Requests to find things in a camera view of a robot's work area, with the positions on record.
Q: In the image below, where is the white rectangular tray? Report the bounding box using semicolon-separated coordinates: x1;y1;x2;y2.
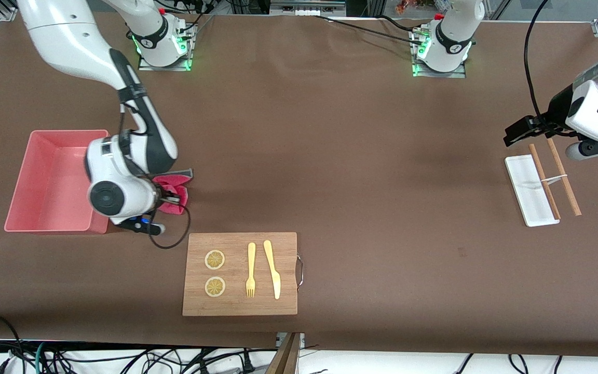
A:
505;155;560;228

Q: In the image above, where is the wooden rod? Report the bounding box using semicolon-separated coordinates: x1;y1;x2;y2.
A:
529;144;562;220
546;138;582;217

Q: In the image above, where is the thin black table cable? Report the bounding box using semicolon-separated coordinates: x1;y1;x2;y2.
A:
314;14;427;43

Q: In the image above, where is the pink plastic bin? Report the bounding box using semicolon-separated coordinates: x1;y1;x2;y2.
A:
4;130;110;234

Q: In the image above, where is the pink and grey cloth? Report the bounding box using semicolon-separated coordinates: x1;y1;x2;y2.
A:
151;169;194;216

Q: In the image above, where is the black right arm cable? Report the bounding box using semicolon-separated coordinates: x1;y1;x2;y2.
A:
117;88;192;249

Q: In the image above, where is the bamboo cutting board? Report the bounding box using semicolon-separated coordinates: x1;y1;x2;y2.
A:
182;232;306;317

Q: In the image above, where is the yellow plastic fork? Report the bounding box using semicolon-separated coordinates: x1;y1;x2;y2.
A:
246;242;256;298

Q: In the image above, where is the small metal bracket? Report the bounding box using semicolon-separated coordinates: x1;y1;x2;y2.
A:
276;332;306;350

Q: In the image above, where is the wooden plank piece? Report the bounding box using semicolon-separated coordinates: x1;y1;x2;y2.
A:
265;332;301;374

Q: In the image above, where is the yellow plastic knife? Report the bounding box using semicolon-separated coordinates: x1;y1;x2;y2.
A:
263;239;282;300

